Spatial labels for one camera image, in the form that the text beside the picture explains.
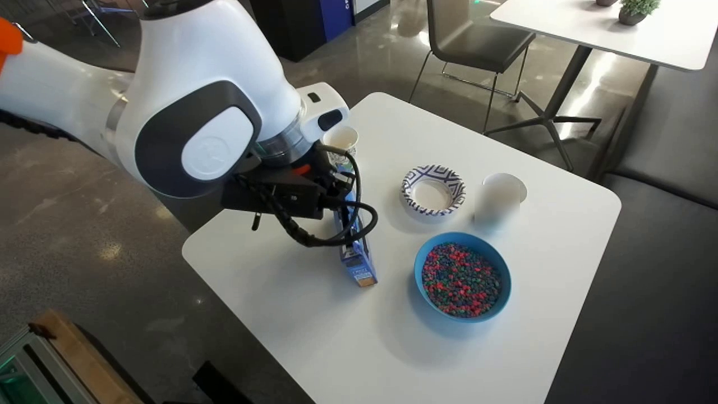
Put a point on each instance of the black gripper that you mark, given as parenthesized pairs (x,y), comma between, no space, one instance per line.
(300,189)

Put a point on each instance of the blue snack box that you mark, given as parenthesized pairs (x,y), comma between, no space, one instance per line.
(354,256)

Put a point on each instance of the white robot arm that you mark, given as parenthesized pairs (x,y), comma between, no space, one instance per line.
(206,111)

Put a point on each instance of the patterned paper cup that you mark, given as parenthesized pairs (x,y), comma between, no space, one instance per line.
(498,197)
(342,138)

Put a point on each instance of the patterned paper bowl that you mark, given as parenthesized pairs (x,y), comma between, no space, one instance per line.
(433,192)

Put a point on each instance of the blue bowl of beads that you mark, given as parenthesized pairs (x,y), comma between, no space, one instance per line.
(460,277)

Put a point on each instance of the wooden side shelf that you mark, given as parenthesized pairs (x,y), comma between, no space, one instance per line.
(50,360)

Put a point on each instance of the green potted plant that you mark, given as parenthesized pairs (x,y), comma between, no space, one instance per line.
(632,12)

